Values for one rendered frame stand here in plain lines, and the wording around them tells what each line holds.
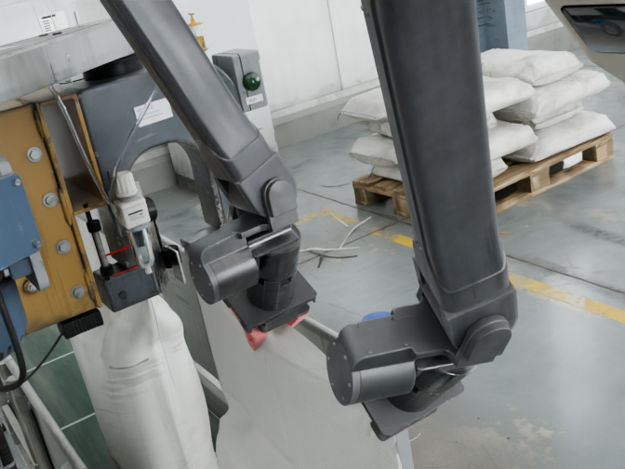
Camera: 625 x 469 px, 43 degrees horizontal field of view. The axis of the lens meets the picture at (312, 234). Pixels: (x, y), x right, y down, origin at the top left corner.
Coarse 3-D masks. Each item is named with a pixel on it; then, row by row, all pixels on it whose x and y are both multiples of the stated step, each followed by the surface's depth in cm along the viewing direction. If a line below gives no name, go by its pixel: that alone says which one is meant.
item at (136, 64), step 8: (128, 56) 118; (136, 56) 118; (104, 64) 116; (112, 64) 115; (120, 64) 116; (128, 64) 117; (136, 64) 118; (88, 72) 116; (96, 72) 116; (104, 72) 116; (112, 72) 116; (120, 72) 116; (128, 72) 117; (88, 80) 117
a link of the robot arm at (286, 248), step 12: (288, 228) 91; (252, 240) 88; (264, 240) 89; (276, 240) 90; (288, 240) 90; (300, 240) 90; (252, 252) 88; (264, 252) 88; (276, 252) 89; (288, 252) 89; (264, 264) 90; (276, 264) 90; (288, 264) 91; (264, 276) 92; (276, 276) 92; (288, 276) 93
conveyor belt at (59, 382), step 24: (24, 336) 271; (48, 336) 268; (48, 360) 251; (72, 360) 248; (48, 384) 236; (72, 384) 234; (48, 408) 223; (72, 408) 221; (72, 432) 210; (96, 432) 207; (216, 432) 198; (96, 456) 197; (216, 456) 188
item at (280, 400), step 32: (224, 320) 115; (224, 352) 121; (256, 352) 105; (288, 352) 96; (320, 352) 94; (224, 384) 127; (256, 384) 110; (288, 384) 99; (320, 384) 93; (224, 416) 123; (256, 416) 116; (288, 416) 102; (320, 416) 95; (352, 416) 89; (224, 448) 118; (256, 448) 114; (288, 448) 106; (320, 448) 98; (352, 448) 92; (384, 448) 86
